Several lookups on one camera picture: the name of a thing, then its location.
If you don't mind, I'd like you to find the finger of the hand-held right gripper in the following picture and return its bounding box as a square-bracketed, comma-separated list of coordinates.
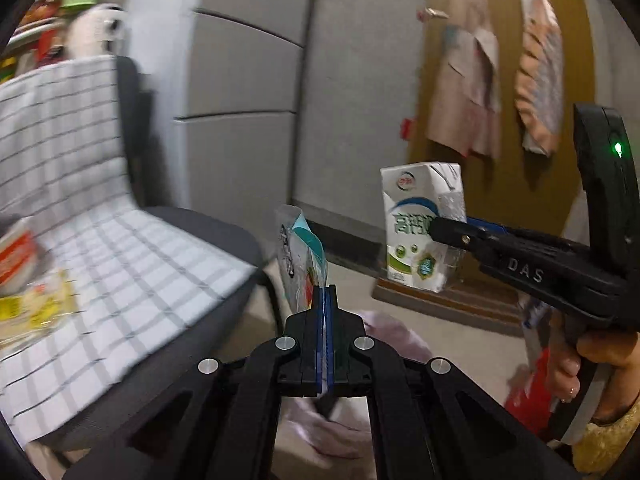
[466, 216, 531, 235]
[428, 216, 503, 265]

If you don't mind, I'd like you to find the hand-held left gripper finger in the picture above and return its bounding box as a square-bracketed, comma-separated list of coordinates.
[326, 284, 576, 480]
[65, 285, 326, 480]

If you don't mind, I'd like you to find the white milk carton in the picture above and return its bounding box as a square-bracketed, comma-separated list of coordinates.
[380, 161, 468, 293]

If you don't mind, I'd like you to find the white snack packet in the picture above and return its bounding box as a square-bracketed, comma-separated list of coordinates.
[275, 205, 328, 321]

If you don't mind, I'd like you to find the orange instant noodle bowl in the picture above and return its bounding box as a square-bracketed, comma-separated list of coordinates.
[0, 215, 41, 297]

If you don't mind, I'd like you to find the person's right hand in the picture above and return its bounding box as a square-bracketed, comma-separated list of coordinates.
[547, 331, 640, 423]

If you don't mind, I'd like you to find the olive door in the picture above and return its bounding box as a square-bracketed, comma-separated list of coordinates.
[405, 0, 601, 273]

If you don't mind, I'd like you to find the blue spray can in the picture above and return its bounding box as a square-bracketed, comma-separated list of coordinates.
[521, 301, 549, 334]

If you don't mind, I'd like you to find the striped doormat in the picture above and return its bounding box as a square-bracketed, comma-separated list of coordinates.
[372, 275, 526, 337]

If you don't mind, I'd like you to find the pink hanging apron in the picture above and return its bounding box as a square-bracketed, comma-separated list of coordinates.
[427, 0, 503, 158]

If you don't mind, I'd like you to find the red plastic bag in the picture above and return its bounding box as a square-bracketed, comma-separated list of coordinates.
[505, 347, 562, 436]

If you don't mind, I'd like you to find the orange patterned hanging cloth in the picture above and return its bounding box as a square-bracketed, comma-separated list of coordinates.
[514, 0, 567, 156]

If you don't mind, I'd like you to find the black office chair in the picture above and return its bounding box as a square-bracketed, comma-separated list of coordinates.
[30, 55, 281, 471]

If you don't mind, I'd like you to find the white checkered cloth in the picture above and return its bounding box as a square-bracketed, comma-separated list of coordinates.
[0, 55, 258, 421]

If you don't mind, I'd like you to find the grey refrigerator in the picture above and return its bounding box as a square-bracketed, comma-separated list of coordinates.
[120, 0, 321, 211]

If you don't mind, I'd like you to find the yellow food packet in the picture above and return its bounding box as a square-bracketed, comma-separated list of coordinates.
[0, 269, 79, 347]

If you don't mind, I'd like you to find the white kitchen appliance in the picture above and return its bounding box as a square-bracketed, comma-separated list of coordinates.
[67, 4, 131, 59]

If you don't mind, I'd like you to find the shelf of condiment bottles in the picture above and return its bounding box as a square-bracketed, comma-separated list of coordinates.
[0, 0, 71, 82]

